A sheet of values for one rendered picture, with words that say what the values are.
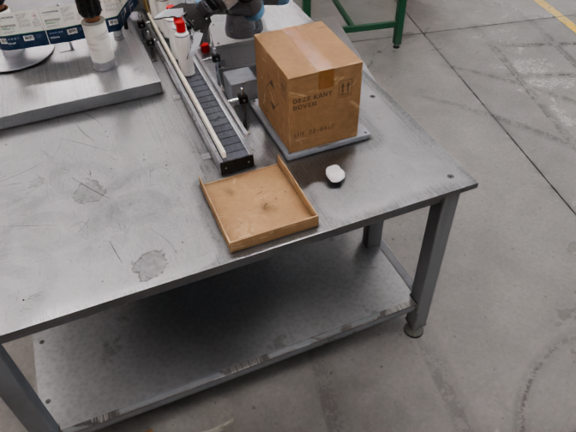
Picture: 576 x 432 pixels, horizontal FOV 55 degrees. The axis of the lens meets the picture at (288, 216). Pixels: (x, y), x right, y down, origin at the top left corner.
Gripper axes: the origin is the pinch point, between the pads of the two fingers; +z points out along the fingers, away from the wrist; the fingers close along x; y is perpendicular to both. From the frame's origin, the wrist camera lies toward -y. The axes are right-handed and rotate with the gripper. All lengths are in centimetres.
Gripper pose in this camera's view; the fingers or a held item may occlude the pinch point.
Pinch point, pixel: (170, 39)
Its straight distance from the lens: 180.1
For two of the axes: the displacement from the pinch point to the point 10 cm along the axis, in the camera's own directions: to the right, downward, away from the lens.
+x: -6.1, -7.4, -2.8
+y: -2.3, -1.7, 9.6
